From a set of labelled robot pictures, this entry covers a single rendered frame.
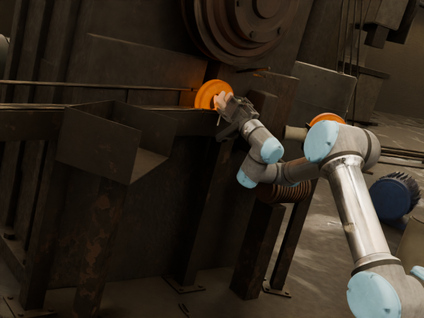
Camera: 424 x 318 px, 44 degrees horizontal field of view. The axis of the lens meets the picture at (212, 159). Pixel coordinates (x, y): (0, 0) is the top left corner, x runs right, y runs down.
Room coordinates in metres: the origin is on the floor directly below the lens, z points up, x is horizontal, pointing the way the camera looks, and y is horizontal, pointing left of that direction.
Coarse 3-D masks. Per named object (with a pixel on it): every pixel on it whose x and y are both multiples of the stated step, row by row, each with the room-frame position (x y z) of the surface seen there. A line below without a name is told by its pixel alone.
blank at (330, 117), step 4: (320, 116) 2.07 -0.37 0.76; (324, 116) 2.07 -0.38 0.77; (328, 116) 2.07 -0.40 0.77; (332, 116) 2.07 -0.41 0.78; (336, 116) 2.08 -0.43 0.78; (312, 120) 2.09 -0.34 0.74; (316, 120) 2.07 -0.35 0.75; (320, 120) 2.07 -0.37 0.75; (328, 120) 2.07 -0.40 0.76; (332, 120) 2.07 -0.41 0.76; (336, 120) 2.08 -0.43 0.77; (340, 120) 2.08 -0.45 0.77; (312, 124) 2.07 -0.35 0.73
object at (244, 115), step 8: (232, 96) 1.77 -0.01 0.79; (232, 104) 1.76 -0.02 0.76; (240, 104) 1.75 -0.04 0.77; (248, 104) 1.77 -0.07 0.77; (224, 112) 1.78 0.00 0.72; (232, 112) 1.75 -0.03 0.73; (240, 112) 1.75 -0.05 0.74; (248, 112) 1.74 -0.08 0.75; (256, 112) 1.74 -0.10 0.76; (232, 120) 1.76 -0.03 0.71; (240, 120) 1.74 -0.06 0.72; (248, 120) 1.71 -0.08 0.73; (240, 128) 1.71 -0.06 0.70
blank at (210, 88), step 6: (204, 84) 1.85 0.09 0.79; (210, 84) 1.84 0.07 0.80; (216, 84) 1.85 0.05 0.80; (222, 84) 1.87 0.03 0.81; (204, 90) 1.82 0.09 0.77; (210, 90) 1.83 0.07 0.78; (216, 90) 1.85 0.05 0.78; (222, 90) 1.87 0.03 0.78; (228, 90) 1.89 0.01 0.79; (198, 96) 1.83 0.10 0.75; (204, 96) 1.82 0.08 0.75; (210, 96) 1.84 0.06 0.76; (198, 102) 1.82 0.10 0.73; (204, 102) 1.83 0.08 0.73; (204, 108) 1.83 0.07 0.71
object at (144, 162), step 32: (64, 128) 1.23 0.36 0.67; (96, 128) 1.21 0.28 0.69; (128, 128) 1.20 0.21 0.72; (160, 128) 1.45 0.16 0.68; (64, 160) 1.23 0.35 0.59; (96, 160) 1.21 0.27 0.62; (128, 160) 1.19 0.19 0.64; (160, 160) 1.40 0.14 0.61; (96, 224) 1.34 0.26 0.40; (96, 256) 1.33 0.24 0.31; (96, 288) 1.33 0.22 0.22
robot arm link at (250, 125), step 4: (252, 120) 1.70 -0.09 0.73; (256, 120) 1.71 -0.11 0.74; (244, 124) 1.71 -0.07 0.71; (248, 124) 1.69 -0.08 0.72; (252, 124) 1.69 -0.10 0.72; (256, 124) 1.69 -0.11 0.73; (260, 124) 1.69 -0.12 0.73; (244, 128) 1.69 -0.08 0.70; (248, 128) 1.68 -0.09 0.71; (252, 128) 1.68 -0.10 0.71; (244, 132) 1.68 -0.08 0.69; (248, 132) 1.68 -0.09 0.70; (244, 136) 1.69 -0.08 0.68
